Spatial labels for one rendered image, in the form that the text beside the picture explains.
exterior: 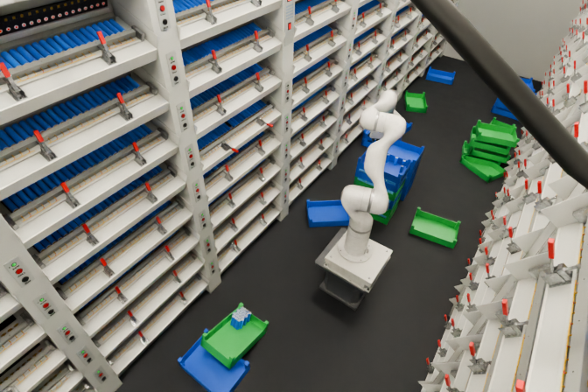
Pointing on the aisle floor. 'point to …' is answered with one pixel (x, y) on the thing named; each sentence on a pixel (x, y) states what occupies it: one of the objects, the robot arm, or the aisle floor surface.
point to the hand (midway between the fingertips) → (374, 138)
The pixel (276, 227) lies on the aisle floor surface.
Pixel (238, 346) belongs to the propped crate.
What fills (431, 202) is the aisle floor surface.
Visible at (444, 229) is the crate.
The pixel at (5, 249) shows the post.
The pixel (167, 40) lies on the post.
